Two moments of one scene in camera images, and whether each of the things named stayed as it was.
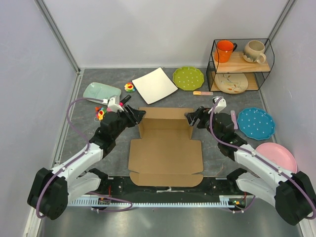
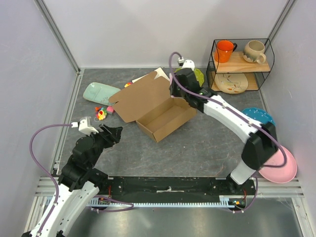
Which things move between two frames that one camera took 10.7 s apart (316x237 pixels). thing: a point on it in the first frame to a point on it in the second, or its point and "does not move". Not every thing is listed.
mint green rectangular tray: [100, 91] does not move
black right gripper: [201, 113] to [175, 82]
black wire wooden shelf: [239, 64] does not move
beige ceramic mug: [254, 52] does not move
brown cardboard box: [165, 154] to [150, 104]
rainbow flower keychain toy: [99, 112] does not move
